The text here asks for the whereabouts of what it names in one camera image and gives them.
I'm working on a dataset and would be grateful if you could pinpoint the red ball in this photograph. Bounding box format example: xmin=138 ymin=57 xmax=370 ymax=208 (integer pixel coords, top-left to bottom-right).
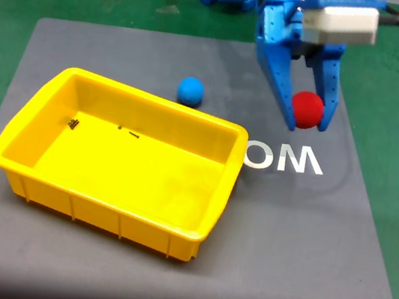
xmin=288 ymin=88 xmax=327 ymax=132

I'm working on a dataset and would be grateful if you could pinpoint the blue ball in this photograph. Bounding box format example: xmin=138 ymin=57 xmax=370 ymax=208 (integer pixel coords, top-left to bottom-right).
xmin=175 ymin=74 xmax=207 ymax=109

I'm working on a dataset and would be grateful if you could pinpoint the yellow plastic bin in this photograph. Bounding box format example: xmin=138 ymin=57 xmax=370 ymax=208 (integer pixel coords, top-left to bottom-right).
xmin=0 ymin=55 xmax=257 ymax=270

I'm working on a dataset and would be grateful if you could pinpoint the grey foam mat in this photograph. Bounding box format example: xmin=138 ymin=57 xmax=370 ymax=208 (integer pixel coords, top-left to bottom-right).
xmin=0 ymin=0 xmax=399 ymax=299

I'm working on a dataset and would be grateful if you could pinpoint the white camera box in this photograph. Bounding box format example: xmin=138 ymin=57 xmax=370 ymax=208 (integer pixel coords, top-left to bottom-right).
xmin=299 ymin=0 xmax=382 ymax=55

